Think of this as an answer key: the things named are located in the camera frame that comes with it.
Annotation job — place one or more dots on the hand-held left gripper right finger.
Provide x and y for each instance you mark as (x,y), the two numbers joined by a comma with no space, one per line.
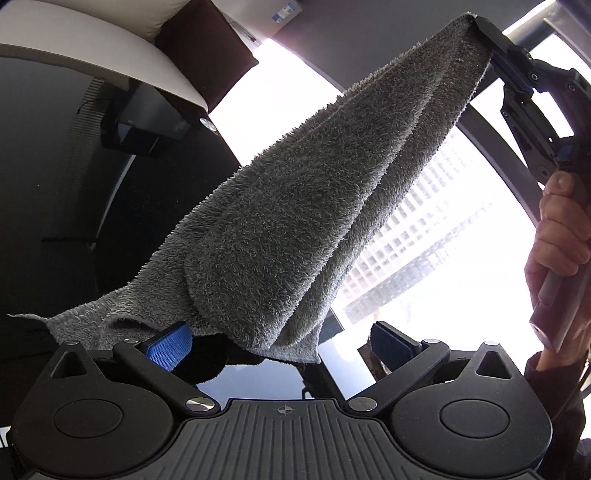
(392,346)

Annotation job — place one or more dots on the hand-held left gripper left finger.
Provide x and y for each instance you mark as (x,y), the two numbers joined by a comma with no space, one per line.
(168,346)

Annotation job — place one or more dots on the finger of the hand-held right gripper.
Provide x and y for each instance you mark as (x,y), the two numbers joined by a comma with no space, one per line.
(505,44)
(515,76)

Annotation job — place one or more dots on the grey towel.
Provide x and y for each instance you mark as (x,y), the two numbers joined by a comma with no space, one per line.
(286,207)

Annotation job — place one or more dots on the person's right forearm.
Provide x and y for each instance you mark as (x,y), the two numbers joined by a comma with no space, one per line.
(568,401)

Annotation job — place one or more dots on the person's right hand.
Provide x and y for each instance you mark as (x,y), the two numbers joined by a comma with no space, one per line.
(556,240)

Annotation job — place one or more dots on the high-rise building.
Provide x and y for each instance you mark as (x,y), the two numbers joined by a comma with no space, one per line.
(415,240)

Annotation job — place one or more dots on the round metal disc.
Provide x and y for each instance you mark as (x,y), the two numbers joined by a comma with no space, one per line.
(205,122)

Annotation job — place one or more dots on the beige and brown sofa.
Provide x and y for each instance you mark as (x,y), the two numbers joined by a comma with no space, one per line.
(203,41)

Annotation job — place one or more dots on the grey window frame post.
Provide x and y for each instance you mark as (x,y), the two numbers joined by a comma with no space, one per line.
(503,152)

